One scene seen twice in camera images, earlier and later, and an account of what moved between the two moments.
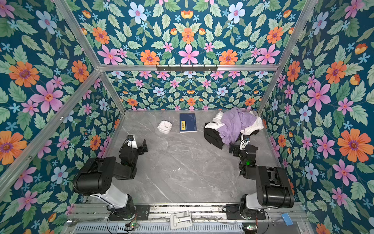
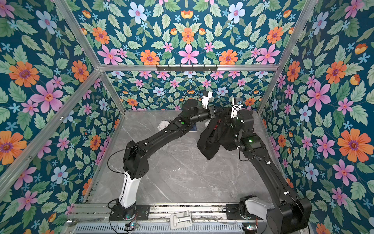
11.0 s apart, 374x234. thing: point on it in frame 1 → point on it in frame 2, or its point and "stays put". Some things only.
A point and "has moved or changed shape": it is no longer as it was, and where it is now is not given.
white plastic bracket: x=181 y=220 stays put
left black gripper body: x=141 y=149 → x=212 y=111
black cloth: x=213 y=136 has moved or changed shape
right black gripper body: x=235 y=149 → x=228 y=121
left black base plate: x=142 y=212 stays put
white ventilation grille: x=159 y=229 stays put
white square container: x=164 y=126 stays put
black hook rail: x=187 y=68 stays put
